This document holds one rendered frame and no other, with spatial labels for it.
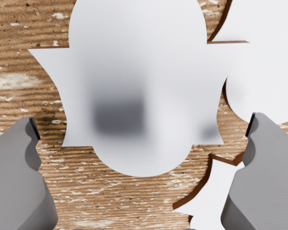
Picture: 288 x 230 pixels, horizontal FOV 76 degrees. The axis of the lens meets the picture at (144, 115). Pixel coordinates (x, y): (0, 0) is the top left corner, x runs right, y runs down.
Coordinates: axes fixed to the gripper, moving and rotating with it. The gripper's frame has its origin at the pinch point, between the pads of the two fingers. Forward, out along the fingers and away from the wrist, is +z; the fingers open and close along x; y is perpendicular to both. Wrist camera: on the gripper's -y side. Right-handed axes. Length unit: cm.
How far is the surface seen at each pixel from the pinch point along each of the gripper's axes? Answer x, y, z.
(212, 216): 7.1, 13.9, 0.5
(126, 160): -1.4, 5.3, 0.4
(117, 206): -3.0, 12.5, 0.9
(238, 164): 8.3, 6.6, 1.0
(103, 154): -3.3, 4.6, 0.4
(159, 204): 1.4, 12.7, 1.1
